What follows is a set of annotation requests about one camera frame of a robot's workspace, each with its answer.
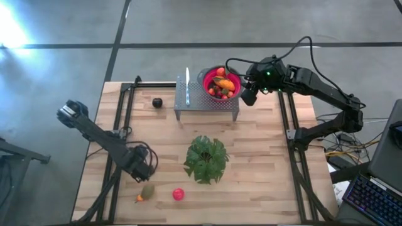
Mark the small yellow orange peach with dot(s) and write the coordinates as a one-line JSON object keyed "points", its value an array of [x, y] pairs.
{"points": [[230, 93]]}

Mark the red tomato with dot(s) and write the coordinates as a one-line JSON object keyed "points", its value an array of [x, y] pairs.
{"points": [[178, 194]]}

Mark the black round device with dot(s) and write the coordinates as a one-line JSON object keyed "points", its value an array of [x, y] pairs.
{"points": [[396, 135]]}

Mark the white paper sheet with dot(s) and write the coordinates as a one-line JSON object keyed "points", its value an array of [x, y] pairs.
{"points": [[340, 190]]}

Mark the black backlit keyboard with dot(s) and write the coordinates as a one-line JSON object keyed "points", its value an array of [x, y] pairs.
{"points": [[373, 201]]}

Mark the computer monitor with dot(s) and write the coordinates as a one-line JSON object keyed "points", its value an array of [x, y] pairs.
{"points": [[386, 157]]}

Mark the black power adapter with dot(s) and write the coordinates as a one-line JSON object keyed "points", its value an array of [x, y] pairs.
{"points": [[346, 137]]}

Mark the dark purple plum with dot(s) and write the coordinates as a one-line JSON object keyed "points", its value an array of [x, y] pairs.
{"points": [[157, 102]]}

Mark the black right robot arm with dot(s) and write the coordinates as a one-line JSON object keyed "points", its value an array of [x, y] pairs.
{"points": [[320, 88]]}

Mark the green kiwi fruit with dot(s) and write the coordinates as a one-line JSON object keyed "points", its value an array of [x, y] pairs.
{"points": [[147, 191]]}

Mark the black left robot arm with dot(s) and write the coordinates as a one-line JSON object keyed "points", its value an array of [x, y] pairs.
{"points": [[100, 139]]}

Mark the orange mango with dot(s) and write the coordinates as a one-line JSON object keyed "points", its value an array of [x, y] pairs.
{"points": [[226, 84]]}

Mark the small orange yellow fruit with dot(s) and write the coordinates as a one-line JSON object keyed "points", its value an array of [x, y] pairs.
{"points": [[139, 198]]}

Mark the dark computer desk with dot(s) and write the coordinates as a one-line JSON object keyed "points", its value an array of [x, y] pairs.
{"points": [[351, 172]]}

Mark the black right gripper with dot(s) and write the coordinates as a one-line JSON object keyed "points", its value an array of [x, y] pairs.
{"points": [[249, 97]]}

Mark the monstera plant in white pot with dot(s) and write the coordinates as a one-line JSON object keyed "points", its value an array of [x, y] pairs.
{"points": [[196, 163]]}

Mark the grey perforated metal rack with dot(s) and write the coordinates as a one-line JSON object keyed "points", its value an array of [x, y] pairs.
{"points": [[201, 103]]}

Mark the black aluminium table frame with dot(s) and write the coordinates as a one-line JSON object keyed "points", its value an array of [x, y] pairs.
{"points": [[150, 85]]}

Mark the red collapsible colander grey rim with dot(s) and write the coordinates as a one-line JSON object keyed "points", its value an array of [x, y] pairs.
{"points": [[207, 78]]}

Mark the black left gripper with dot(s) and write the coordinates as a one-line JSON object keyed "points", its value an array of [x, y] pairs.
{"points": [[141, 169]]}

